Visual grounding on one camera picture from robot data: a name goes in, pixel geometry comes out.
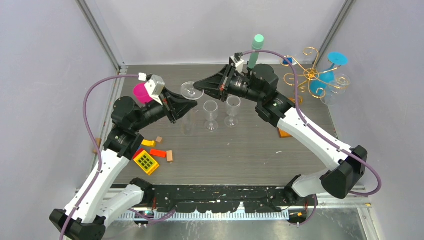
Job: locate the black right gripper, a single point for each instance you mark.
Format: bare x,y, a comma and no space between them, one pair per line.
218,86

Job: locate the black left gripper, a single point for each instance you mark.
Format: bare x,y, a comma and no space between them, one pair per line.
178,105

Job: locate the clear wine glass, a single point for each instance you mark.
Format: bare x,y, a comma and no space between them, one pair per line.
333,91
210,108
233,104
189,92

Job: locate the pink plastic wine glass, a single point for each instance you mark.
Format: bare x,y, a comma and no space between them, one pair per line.
141,94

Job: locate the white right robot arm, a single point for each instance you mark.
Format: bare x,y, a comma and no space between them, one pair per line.
342,171

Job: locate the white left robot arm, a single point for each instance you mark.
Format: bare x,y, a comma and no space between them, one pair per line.
88,216

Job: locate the orange wooden rack base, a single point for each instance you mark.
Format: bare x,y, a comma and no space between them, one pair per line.
284,134

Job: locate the blue plastic wine glass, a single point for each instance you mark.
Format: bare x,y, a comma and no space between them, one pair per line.
322,79

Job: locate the clear wine glass on rack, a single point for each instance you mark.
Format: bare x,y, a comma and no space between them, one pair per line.
333,91

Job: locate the black mini tripod stand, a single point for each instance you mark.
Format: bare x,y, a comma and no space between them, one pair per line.
249,71

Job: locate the small tan cube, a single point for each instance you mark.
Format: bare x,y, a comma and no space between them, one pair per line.
159,139

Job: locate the yellow curved block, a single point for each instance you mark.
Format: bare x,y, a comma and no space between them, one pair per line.
148,143

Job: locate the tan wooden block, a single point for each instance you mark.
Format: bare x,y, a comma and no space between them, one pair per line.
169,156

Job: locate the orange flat block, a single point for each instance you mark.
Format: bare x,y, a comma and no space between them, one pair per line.
158,153

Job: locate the red flat block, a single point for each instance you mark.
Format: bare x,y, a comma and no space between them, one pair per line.
138,153

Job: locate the yellow green window block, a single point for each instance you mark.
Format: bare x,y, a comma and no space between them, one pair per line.
147,163

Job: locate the wooden block off table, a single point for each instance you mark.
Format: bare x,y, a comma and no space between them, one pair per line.
98,142

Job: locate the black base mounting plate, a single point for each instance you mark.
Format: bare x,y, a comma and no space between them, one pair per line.
220,199

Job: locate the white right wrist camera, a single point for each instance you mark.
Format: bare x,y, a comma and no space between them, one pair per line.
237,62

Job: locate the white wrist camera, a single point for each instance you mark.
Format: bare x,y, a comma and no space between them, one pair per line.
237,62
154,86

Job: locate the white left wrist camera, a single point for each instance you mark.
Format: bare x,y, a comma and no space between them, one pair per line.
154,86

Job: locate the gold wire glass rack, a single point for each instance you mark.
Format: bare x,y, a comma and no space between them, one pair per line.
305,76

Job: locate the slotted cable duct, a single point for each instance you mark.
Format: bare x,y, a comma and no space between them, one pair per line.
239,215

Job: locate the aluminium frame rail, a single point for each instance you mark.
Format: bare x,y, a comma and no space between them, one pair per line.
325,200

